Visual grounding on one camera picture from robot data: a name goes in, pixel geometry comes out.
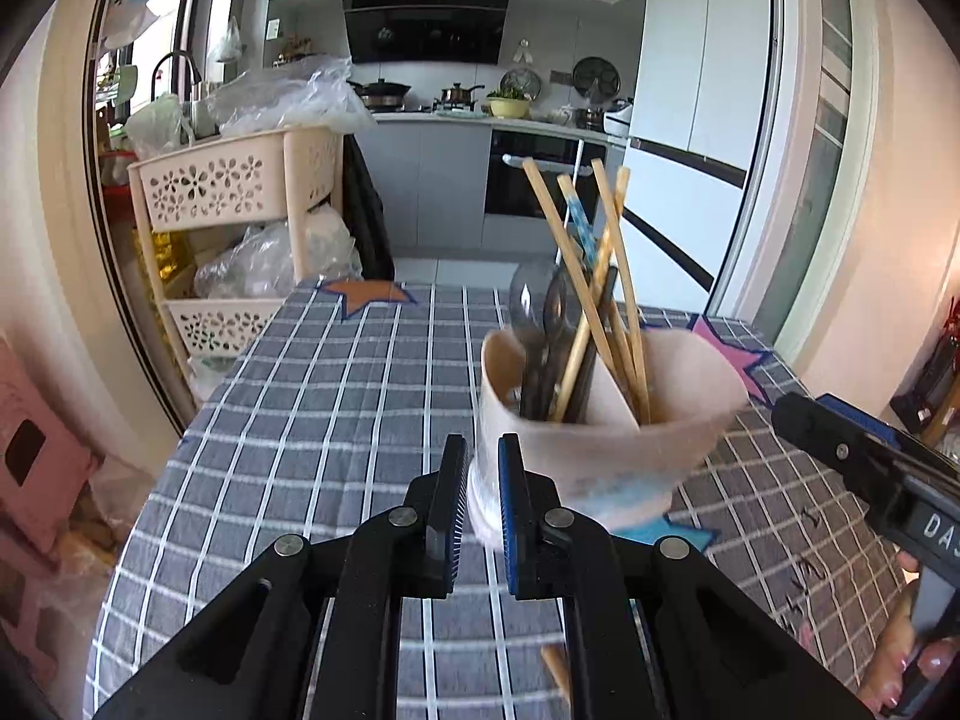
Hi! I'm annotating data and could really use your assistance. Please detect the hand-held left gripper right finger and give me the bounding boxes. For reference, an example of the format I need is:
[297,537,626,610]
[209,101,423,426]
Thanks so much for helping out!
[497,433,875,720]

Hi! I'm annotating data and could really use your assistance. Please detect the beige plastic utensil holder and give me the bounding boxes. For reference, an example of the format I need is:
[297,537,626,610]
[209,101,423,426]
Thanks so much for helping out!
[466,326,751,545]

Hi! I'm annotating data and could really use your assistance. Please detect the black built-in oven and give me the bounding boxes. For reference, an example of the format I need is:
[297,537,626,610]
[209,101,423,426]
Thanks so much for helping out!
[484,127,608,222]

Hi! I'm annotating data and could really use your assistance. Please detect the black spoons and utensils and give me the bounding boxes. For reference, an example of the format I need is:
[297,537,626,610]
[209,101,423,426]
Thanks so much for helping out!
[508,255,571,421]

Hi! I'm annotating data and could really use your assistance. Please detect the pink plastic stool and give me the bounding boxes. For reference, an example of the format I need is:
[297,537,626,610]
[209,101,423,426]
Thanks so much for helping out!
[0,337,106,563]

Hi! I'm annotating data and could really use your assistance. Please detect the round pot lid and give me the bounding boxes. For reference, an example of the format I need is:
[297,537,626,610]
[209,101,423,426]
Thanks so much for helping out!
[499,67,541,100]

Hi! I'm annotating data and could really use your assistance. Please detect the beige plastic storage rack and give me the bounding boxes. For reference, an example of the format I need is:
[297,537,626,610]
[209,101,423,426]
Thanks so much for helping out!
[127,126,346,361]

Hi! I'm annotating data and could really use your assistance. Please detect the black range hood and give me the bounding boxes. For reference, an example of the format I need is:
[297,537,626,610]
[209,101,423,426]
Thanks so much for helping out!
[341,0,512,66]

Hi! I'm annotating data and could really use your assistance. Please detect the clear plastic bag bundle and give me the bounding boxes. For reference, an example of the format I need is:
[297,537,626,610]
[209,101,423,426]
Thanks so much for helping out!
[193,206,365,301]

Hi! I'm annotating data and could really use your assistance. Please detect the curved kitchen faucet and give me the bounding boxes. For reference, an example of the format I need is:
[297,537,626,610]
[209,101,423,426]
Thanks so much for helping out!
[154,51,200,102]

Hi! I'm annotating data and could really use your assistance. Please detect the yellow oil bottle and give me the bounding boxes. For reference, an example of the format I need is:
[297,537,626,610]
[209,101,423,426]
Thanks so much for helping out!
[154,229,192,282]

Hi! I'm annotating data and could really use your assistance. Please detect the wooden chopsticks bundle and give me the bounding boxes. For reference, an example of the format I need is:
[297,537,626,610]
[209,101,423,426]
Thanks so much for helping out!
[522,157,652,425]

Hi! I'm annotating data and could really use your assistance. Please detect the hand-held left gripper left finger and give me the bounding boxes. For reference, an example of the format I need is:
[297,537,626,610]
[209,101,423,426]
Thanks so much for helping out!
[94,433,470,720]

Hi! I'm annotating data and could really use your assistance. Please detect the person's right hand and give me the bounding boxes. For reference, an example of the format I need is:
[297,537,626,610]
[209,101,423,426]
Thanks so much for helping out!
[859,551,959,717]

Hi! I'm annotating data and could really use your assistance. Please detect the yellow-green bowl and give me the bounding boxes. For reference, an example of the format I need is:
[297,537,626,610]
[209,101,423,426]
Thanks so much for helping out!
[486,88,533,119]

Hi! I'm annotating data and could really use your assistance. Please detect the blue patterned chopstick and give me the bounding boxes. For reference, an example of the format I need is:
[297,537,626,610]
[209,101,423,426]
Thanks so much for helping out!
[556,174,601,271]

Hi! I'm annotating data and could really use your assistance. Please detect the clear crumpled plastic bag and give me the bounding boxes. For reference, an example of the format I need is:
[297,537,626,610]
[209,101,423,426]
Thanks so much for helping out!
[210,54,376,137]

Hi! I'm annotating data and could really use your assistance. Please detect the dark cloth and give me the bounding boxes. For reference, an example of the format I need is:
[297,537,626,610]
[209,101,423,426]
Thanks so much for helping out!
[341,136,396,282]

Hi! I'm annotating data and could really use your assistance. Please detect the black round splatter screen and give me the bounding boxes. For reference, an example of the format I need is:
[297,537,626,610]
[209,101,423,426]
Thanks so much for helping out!
[571,56,622,102]

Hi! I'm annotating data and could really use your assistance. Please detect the sliding glass door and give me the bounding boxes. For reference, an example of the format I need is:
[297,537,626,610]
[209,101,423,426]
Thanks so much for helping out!
[705,0,856,361]

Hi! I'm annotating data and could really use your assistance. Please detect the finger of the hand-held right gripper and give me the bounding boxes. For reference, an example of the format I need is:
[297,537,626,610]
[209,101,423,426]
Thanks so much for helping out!
[817,394,960,470]
[771,392,901,496]

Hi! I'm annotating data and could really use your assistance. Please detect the grey checked tablecloth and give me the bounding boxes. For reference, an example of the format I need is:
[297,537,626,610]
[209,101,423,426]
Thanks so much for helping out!
[82,277,912,720]

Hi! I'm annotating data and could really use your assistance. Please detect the pale translucent plastic bag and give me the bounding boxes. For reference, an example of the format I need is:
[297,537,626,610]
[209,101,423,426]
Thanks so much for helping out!
[124,94,188,160]

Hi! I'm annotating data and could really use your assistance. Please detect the grey base cabinets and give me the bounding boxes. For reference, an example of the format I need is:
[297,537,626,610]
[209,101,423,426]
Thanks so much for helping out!
[352,120,631,256]

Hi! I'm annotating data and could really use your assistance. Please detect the black wok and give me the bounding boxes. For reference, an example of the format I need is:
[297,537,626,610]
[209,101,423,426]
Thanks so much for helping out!
[349,79,413,110]

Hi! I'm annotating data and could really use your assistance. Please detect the white refrigerator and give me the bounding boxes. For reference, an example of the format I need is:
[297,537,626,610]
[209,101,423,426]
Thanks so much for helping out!
[600,0,785,316]

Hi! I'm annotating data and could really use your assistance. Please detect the wooden chopstick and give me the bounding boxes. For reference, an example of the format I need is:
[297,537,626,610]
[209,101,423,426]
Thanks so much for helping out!
[551,167,632,422]
[591,157,652,421]
[540,645,575,695]

